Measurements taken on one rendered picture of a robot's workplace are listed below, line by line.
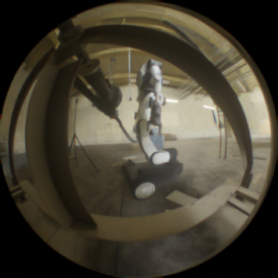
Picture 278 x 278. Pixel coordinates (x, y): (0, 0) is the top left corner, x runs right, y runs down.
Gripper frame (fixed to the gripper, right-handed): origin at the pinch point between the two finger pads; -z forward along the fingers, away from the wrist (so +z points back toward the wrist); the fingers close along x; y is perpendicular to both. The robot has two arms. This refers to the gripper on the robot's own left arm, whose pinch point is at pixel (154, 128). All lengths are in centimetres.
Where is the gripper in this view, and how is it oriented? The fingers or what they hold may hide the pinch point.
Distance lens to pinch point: 65.7
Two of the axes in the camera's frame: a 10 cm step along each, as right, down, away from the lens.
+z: 1.3, -9.9, 0.4
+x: -9.4, -1.3, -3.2
